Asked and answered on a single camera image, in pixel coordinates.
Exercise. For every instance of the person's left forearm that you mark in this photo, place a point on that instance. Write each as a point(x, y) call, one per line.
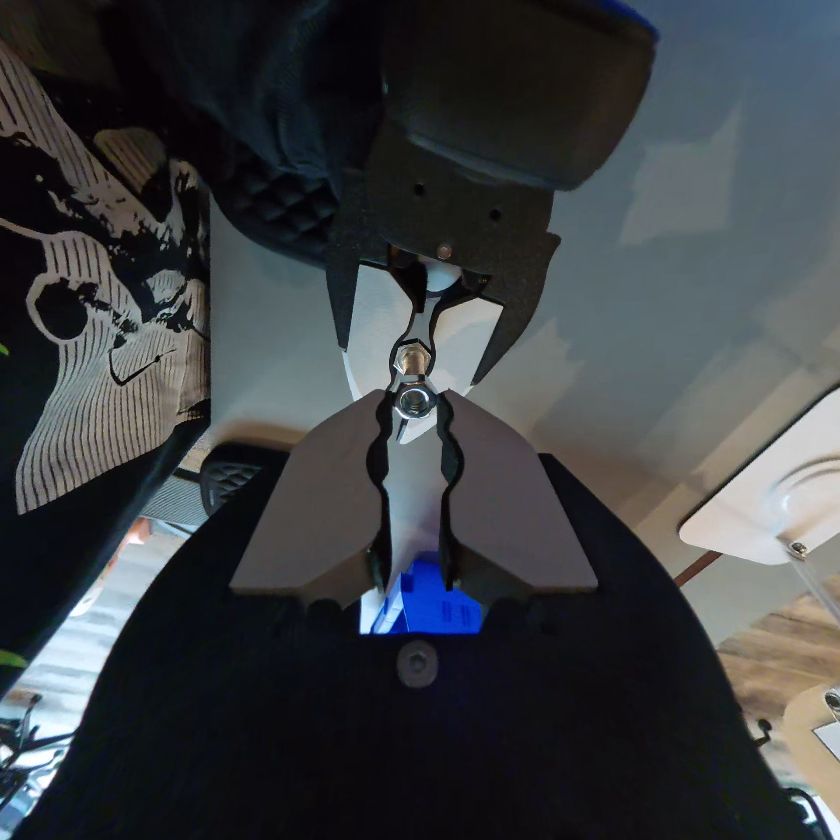
point(275, 79)

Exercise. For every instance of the round wooden table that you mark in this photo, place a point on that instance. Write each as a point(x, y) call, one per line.
point(814, 728)

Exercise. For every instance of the black printed t-shirt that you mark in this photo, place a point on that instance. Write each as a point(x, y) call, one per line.
point(85, 295)

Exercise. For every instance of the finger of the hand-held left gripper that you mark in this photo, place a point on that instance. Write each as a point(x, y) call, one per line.
point(371, 321)
point(469, 341)

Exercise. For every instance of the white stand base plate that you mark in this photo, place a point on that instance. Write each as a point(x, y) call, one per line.
point(754, 512)

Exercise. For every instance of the grey mesh chair seat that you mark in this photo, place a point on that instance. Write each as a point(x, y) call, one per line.
point(177, 502)

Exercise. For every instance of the silver hex bolt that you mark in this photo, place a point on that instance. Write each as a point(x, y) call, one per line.
point(413, 410)

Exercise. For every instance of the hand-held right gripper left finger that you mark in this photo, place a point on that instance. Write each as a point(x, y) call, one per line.
point(315, 505)

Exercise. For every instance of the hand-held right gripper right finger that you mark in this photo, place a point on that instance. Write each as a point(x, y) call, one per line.
point(518, 512)

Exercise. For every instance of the blue plastic bin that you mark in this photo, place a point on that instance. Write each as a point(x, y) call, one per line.
point(439, 604)
point(640, 16)

